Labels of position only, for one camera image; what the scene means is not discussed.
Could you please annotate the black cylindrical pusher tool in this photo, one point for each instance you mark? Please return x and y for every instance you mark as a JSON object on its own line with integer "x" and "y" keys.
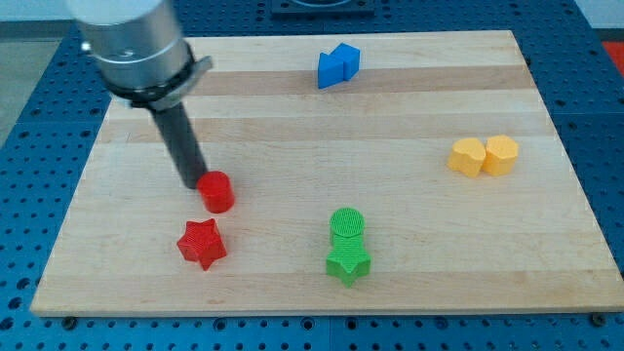
{"x": 177, "y": 133}

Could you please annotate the red cylinder block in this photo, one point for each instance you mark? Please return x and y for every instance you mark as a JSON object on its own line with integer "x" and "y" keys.
{"x": 216, "y": 192}

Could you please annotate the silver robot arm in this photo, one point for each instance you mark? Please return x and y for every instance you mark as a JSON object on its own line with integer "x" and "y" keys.
{"x": 144, "y": 60}

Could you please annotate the red star block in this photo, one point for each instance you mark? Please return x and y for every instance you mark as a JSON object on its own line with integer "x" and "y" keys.
{"x": 202, "y": 243}

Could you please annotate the blue triangle block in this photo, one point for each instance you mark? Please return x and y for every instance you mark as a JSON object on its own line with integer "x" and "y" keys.
{"x": 329, "y": 71}

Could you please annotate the blue cube block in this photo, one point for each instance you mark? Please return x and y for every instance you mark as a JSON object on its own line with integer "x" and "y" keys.
{"x": 350, "y": 57}

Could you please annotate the green cylinder block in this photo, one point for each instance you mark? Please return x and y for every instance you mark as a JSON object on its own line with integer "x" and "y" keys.
{"x": 347, "y": 227}

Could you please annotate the green star block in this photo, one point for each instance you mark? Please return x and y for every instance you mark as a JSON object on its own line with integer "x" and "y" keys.
{"x": 348, "y": 259}

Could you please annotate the wooden board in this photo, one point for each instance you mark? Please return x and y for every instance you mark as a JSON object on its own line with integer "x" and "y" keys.
{"x": 440, "y": 242}

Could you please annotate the yellow heart block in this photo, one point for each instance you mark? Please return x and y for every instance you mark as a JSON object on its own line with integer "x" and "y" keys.
{"x": 467, "y": 156}

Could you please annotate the yellow hexagon block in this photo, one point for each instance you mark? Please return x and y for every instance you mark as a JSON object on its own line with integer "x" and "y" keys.
{"x": 501, "y": 155}

